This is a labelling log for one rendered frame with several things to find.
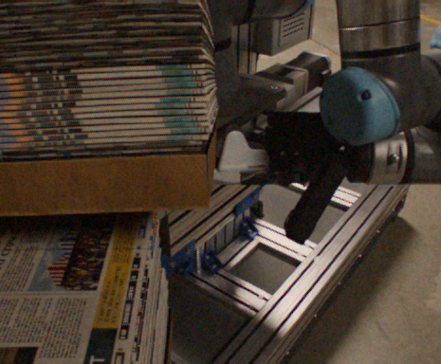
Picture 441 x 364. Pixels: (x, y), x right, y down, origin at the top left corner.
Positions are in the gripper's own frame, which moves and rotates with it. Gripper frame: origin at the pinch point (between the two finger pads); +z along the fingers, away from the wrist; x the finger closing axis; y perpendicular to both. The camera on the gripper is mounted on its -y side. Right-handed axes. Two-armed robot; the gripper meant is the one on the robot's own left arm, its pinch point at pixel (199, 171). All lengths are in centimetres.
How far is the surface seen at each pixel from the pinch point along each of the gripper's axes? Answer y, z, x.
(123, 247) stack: -4.9, 6.4, 14.9
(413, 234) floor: -44, -74, -112
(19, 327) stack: -8.5, 13.0, 23.9
